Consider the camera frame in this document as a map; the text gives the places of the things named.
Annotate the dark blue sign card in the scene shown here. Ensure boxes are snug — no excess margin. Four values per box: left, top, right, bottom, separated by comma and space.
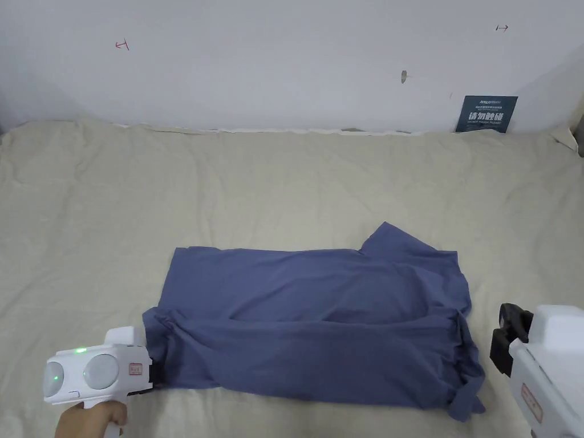
454, 95, 520, 134

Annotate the bed with beige sheet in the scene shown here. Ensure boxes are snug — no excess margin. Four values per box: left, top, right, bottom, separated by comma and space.
0, 119, 584, 438

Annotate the person's left hand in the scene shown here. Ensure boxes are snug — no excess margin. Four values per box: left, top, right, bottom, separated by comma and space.
55, 400, 129, 438

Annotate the dark blue shirt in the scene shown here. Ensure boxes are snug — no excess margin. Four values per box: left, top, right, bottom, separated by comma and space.
142, 221, 486, 423

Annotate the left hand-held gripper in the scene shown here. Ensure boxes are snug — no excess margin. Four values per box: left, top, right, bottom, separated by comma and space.
43, 325, 163, 438

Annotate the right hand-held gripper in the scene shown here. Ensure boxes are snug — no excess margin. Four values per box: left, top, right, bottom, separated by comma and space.
489, 303, 584, 438

